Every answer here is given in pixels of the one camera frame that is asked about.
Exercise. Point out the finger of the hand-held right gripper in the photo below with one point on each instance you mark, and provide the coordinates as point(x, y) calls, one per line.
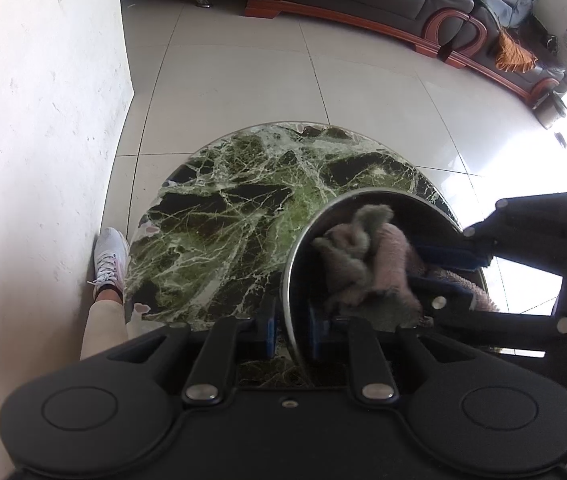
point(528, 230)
point(443, 295)

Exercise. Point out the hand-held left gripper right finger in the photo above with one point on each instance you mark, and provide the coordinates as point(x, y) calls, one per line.
point(316, 334)

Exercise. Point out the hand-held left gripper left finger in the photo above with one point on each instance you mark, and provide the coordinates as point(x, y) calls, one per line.
point(268, 331)

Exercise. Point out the stainless steel bowl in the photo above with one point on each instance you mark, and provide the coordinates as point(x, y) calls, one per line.
point(303, 280)

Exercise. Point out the pink and green towel cloth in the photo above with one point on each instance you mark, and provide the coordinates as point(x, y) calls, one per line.
point(373, 260)

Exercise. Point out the small dark floor object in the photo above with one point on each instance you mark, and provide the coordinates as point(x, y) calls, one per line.
point(561, 141)

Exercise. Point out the round green marble table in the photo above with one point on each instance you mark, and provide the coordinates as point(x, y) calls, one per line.
point(233, 220)

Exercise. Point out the grey trash bin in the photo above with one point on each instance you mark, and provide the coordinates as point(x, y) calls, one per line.
point(552, 110)

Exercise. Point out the person's left leg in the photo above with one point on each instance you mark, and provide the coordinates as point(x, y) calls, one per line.
point(103, 325)

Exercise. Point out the white sneaker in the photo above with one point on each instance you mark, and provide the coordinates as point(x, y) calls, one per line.
point(109, 260)

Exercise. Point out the orange fringed blanket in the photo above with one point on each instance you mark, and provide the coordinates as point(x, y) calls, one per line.
point(513, 52)

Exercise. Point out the small black device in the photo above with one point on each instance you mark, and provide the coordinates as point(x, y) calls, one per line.
point(551, 44)

